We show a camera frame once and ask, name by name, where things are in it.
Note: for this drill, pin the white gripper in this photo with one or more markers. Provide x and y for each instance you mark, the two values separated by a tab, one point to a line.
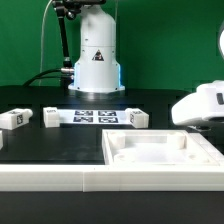
204	107

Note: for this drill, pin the white square table top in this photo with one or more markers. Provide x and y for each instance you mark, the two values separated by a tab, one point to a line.
158	147

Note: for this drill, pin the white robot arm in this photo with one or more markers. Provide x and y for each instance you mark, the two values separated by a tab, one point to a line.
97	74

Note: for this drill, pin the white marker base sheet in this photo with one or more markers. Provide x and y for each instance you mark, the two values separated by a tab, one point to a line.
69	116

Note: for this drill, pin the white front fence wall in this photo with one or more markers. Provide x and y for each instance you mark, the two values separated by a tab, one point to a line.
89	178

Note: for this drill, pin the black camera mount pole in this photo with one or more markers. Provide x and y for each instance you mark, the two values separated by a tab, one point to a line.
69	9

